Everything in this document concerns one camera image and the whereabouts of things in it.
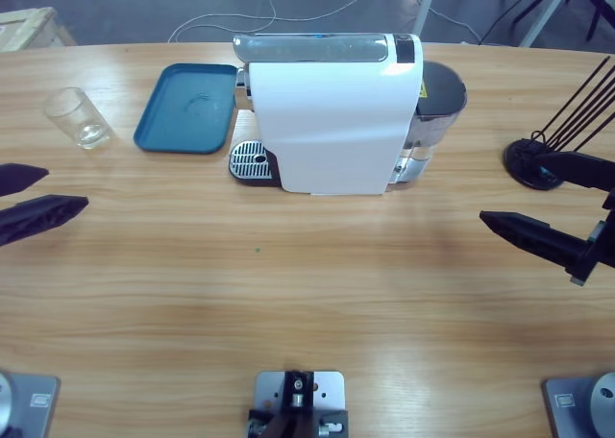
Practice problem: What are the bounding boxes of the white capsule coffee machine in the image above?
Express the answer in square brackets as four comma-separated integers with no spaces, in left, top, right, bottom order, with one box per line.
[228,33,427,198]

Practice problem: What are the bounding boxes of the white floor cable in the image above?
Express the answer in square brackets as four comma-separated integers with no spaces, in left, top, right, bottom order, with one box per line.
[167,0,481,44]

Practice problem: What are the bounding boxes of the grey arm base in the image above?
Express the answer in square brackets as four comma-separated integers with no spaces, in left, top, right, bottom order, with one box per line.
[541,371,615,438]
[0,370,62,438]

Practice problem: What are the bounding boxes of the blue plastic tray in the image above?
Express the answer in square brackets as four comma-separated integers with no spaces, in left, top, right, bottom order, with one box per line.
[133,62,240,156]

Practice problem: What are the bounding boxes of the clear drinking glass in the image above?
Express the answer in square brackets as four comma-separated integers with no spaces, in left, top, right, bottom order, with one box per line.
[43,86,112,151]

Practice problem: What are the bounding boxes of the grey camera mount plate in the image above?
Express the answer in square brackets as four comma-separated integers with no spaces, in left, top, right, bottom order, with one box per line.
[247,369,350,438]

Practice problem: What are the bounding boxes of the black capsule holder with rods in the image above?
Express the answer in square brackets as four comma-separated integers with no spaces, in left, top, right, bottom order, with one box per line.
[503,57,615,191]

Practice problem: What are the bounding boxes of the white metal frame leg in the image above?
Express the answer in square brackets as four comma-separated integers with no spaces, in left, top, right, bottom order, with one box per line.
[411,0,441,36]
[520,0,578,49]

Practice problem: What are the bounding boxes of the water tank with black lid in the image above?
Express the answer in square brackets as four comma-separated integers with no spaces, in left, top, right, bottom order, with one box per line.
[402,61,468,163]

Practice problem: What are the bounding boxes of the wooden crate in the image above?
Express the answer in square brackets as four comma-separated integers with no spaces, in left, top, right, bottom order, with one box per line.
[0,6,78,54]

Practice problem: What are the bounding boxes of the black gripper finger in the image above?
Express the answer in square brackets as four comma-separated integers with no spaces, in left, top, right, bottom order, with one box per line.
[0,162,50,198]
[0,195,89,247]

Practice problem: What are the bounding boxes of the metal drip tray grate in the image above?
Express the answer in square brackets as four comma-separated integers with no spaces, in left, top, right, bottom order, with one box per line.
[229,139,273,179]

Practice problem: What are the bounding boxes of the silver coffee machine lever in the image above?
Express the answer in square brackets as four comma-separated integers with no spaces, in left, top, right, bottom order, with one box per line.
[232,32,396,65]

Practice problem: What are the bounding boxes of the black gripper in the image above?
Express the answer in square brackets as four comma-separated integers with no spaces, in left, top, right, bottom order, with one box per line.
[479,150,615,286]

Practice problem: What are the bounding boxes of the black metal chair frame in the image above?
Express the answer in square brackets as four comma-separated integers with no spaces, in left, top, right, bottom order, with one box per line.
[502,0,615,40]

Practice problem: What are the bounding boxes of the black power cable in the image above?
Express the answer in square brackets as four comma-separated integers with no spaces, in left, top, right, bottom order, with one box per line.
[478,0,549,45]

